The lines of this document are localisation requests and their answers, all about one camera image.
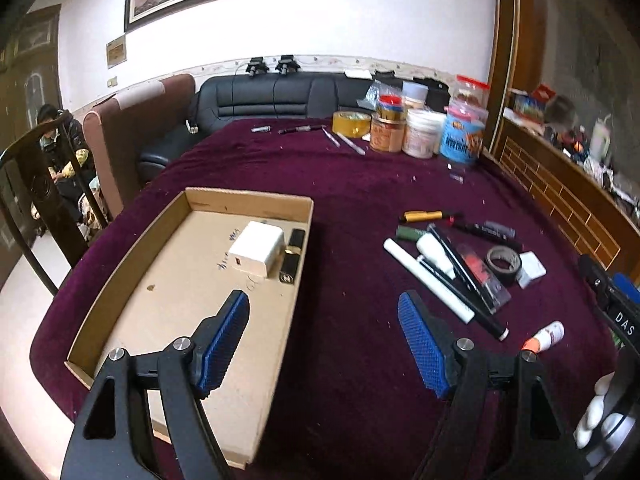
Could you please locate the long black marker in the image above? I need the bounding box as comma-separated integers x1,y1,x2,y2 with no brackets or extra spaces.
426,224,510,342

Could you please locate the white cup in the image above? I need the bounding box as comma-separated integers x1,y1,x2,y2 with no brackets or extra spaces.
590,115,613,161

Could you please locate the brown armchair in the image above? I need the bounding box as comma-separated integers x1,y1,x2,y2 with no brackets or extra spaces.
82,73,197,218

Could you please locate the brown wooden door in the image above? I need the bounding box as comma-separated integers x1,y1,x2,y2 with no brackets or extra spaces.
0,4,62,291

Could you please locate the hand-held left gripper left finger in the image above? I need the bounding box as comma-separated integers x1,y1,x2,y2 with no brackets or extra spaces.
60,289,251,480

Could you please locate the small white box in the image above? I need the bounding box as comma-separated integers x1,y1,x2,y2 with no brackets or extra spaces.
517,252,547,289

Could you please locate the black lipstick tube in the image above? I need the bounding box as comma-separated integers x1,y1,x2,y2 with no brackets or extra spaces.
277,228,307,287

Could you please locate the thin black pen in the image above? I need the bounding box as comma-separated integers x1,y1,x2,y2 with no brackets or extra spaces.
416,256,496,316

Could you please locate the large white tub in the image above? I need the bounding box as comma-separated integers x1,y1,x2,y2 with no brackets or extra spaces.
401,108,447,158

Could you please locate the shallow cardboard box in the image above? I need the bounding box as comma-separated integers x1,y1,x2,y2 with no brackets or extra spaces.
65,187,315,470

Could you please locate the small wall plaque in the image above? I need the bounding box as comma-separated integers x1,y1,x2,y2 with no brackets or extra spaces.
106,35,127,69

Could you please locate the striped lid jar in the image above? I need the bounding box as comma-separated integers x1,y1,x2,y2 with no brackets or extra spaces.
376,94,405,123

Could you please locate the red and black pen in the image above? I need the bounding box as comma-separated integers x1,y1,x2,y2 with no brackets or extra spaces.
442,214,523,253

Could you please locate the yellow tape roll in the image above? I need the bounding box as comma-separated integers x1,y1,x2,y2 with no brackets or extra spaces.
332,111,372,139

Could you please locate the purple velvet tablecloth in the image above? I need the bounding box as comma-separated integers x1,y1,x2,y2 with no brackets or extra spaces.
29,117,626,480

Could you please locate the red lid clear jar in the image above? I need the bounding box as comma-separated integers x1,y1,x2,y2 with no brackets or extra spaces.
452,75,491,111

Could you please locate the black leather sofa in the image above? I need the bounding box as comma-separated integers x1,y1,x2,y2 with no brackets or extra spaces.
139,71,416,186

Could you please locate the person's right hand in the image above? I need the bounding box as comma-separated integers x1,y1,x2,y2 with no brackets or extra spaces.
574,372,632,452

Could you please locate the dark wooden chair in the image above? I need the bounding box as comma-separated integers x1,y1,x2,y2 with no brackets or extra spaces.
0,110,108,301

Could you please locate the clear package with red item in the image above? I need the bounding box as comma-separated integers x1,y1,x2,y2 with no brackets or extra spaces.
457,244,512,311

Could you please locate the small white tub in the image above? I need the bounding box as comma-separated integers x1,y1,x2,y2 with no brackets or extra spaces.
401,80,429,111

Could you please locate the small white bottle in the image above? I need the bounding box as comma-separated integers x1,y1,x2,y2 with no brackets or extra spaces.
416,234,457,280

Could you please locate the wooden sideboard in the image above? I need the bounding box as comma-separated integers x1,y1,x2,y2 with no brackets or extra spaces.
487,87,640,271

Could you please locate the orange label jar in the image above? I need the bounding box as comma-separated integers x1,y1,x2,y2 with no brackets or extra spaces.
370,112,406,154

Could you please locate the long white marker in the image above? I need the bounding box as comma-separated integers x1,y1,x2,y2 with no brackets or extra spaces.
383,238,475,325

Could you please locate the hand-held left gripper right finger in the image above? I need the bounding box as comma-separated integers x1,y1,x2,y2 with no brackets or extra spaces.
397,290,588,480

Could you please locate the clear plastic bag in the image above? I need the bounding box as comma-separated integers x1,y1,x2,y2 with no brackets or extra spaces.
357,82,388,111

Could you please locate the black tape roll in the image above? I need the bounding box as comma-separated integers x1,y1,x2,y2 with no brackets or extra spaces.
486,246,523,288

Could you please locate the white glue stick orange cap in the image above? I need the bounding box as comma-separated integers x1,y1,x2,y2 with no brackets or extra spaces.
521,321,566,356

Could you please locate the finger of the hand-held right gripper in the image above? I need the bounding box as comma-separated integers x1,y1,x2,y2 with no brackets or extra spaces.
577,254,640,308

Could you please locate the dark grey marker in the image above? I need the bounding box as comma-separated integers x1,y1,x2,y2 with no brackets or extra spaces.
482,220,517,240

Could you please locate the white charger block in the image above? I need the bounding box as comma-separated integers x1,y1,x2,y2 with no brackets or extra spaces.
227,221,286,278

